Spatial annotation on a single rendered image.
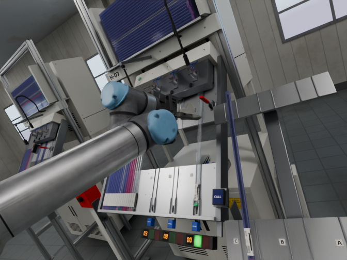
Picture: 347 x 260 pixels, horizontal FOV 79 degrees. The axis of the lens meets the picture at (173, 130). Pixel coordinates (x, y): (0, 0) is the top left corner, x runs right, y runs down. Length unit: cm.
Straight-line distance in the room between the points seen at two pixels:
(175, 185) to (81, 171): 58
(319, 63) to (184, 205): 367
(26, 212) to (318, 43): 411
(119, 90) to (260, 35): 366
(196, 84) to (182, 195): 47
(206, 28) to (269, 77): 317
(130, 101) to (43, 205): 33
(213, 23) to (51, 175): 88
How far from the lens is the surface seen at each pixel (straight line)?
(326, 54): 421
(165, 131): 43
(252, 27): 410
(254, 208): 112
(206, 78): 94
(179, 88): 101
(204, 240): 81
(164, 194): 92
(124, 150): 39
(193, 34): 107
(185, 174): 88
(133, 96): 58
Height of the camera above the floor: 120
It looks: 13 degrees down
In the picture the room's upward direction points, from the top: 23 degrees counter-clockwise
